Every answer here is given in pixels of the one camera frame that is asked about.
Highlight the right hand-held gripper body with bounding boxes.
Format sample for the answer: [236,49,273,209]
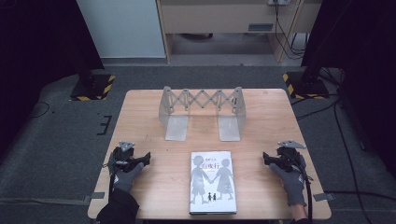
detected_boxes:
[273,139,307,174]

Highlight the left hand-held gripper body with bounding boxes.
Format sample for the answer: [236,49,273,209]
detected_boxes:
[106,140,140,174]

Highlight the person's left hand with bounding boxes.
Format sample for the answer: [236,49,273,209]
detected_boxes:
[111,161,146,194]

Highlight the person's right hand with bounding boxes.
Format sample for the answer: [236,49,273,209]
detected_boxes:
[269,162,307,207]

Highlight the black tape floor mark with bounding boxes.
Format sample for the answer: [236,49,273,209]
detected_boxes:
[96,114,113,136]

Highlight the grey expandable metal book rack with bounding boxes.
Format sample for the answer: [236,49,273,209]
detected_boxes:
[158,85,248,143]

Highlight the grey tape strip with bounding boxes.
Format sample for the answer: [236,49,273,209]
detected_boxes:
[312,192,336,203]
[83,191,106,203]

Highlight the white book with grey figures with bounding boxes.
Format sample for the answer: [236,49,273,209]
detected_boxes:
[189,150,238,217]

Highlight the black stand with striped base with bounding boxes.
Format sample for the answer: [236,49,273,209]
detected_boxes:
[282,46,331,101]
[69,46,117,103]

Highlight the white cabinet panel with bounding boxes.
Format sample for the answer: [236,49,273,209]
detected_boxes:
[76,0,166,60]

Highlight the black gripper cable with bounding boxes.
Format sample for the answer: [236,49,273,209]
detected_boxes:
[290,153,314,224]

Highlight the thin black floor cable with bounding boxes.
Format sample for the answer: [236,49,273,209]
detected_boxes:
[29,101,51,119]

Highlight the black hanging desk cables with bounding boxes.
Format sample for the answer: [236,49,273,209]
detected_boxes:
[273,0,309,61]

